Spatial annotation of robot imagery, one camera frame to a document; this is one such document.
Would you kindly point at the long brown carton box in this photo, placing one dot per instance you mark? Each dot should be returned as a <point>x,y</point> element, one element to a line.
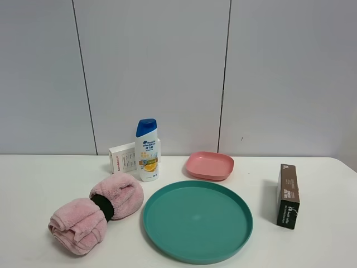
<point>288,198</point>

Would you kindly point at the white blue shampoo bottle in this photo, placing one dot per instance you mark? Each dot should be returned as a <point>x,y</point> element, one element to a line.
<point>146,149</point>

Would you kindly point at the pink square dish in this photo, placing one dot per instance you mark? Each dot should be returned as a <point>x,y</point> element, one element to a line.
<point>210,165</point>

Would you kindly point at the white red carton box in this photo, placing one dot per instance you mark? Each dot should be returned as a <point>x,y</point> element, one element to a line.
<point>122,158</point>

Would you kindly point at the large teal round plate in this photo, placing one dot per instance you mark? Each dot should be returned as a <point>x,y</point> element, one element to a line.
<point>197,222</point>

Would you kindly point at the rolled pink towel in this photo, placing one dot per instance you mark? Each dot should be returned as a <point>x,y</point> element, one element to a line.
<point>82,223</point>

